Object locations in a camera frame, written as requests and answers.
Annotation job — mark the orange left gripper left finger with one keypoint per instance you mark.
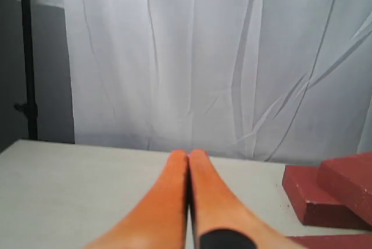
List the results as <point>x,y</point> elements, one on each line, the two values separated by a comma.
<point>159,220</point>

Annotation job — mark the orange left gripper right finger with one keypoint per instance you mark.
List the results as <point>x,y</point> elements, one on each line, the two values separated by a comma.
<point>219,218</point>

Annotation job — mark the red brick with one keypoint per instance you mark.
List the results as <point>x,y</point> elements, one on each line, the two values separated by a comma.
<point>312,205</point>
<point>345,241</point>

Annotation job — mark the white wrinkled backdrop curtain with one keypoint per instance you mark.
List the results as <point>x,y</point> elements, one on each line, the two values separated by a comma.
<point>270,80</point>

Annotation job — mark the black stand pole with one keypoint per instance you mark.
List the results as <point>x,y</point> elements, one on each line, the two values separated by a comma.
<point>29,108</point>

